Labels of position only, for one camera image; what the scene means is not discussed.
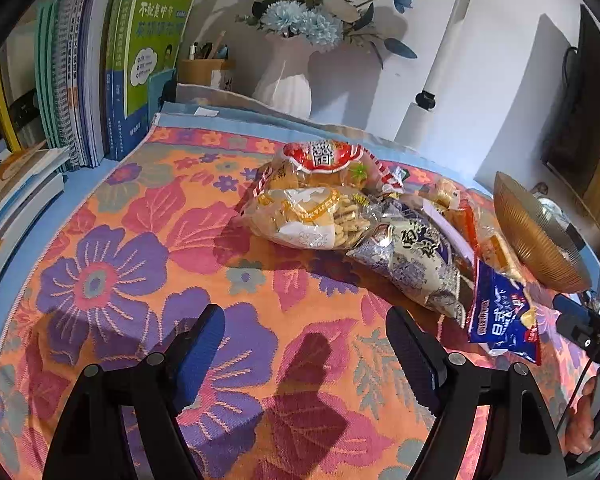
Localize blue Japanese snack packet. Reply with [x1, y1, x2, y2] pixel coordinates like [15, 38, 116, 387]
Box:
[468, 259, 541, 365]

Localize orange cake packet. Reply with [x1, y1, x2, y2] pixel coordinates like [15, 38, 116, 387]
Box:
[418, 178, 526, 284]

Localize blue white porcelain pattern bag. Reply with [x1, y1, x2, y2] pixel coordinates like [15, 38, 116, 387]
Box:
[347, 198, 470, 326]

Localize clear biscuit stick bag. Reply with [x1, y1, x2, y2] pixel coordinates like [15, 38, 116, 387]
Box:
[240, 186, 377, 250]

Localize red top cracker bag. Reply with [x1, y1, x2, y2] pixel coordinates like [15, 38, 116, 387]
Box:
[240, 140, 404, 219]

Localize person right hand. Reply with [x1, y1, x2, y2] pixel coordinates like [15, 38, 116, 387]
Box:
[562, 377, 600, 455]

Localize gold ribbed bowl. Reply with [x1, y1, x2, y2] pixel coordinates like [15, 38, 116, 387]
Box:
[493, 171, 592, 294]

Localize floral woven tablecloth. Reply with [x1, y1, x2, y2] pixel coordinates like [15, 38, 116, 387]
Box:
[0, 102, 600, 480]

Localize stack of flat books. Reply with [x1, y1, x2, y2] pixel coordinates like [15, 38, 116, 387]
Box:
[0, 143, 70, 278]

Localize wooden pen holder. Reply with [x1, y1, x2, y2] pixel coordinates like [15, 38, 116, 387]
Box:
[176, 58, 235, 91]

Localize row of upright books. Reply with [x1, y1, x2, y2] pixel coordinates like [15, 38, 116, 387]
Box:
[0, 0, 131, 168]

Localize white ribbed vase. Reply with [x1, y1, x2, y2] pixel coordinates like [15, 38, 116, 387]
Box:
[252, 34, 315, 119]

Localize green cover book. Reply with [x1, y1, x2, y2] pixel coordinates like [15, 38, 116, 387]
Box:
[122, 0, 194, 140]

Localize blue white artificial flowers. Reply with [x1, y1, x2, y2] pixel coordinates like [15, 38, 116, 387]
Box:
[236, 0, 417, 63]

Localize white lamp post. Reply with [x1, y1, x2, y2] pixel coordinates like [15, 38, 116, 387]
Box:
[394, 0, 470, 151]

